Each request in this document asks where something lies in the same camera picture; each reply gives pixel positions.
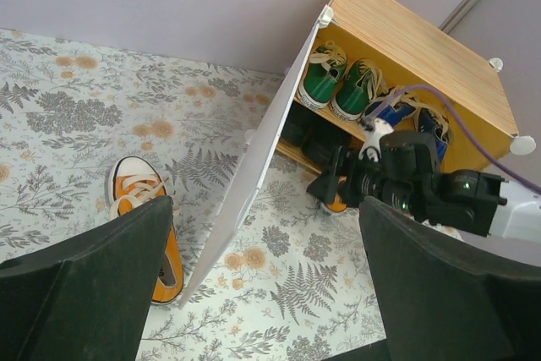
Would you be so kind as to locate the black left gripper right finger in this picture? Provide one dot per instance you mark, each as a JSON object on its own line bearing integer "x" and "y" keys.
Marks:
{"x": 443, "y": 299}

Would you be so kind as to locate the black shoe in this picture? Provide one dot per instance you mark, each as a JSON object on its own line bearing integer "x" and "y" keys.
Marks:
{"x": 298, "y": 122}
{"x": 322, "y": 140}

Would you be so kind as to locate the white cabinet door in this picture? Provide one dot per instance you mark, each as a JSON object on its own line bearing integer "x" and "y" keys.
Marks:
{"x": 252, "y": 169}

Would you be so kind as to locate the blue sneaker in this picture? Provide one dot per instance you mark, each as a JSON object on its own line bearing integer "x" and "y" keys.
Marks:
{"x": 401, "y": 107}
{"x": 435, "y": 122}

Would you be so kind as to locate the wooden shoe cabinet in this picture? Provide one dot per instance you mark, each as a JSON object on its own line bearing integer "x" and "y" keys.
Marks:
{"x": 411, "y": 51}

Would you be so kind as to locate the green sneaker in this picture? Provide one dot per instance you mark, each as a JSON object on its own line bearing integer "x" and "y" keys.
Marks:
{"x": 364, "y": 82}
{"x": 327, "y": 65}

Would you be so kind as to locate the orange sneaker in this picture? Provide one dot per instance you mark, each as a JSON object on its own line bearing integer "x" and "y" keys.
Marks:
{"x": 138, "y": 193}
{"x": 337, "y": 205}

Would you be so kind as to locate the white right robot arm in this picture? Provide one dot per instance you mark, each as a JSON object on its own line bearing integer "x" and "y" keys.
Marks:
{"x": 482, "y": 204}

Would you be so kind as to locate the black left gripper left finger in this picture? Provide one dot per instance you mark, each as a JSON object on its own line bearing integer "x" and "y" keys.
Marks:
{"x": 85, "y": 298}

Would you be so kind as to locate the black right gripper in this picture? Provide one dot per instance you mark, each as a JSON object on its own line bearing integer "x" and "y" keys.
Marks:
{"x": 402, "y": 171}

